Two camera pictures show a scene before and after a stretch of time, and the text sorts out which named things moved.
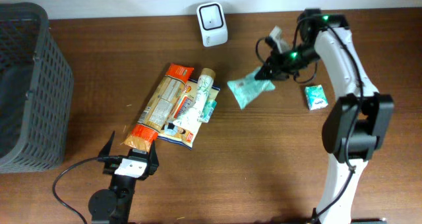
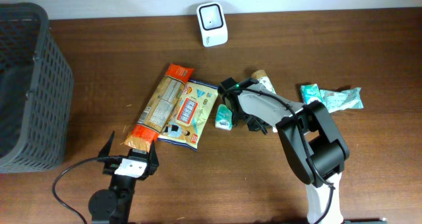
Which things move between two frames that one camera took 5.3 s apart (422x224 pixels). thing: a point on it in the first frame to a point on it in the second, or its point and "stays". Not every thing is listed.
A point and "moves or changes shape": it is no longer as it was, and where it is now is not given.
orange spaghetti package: [157, 106] stays
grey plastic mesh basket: [36, 89] stays
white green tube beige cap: [190, 118] to [262, 76]
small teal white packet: [208, 109] to [223, 118]
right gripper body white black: [291, 61] to [251, 122]
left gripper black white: [152, 163] stays
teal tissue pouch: [247, 89] moves or changes shape
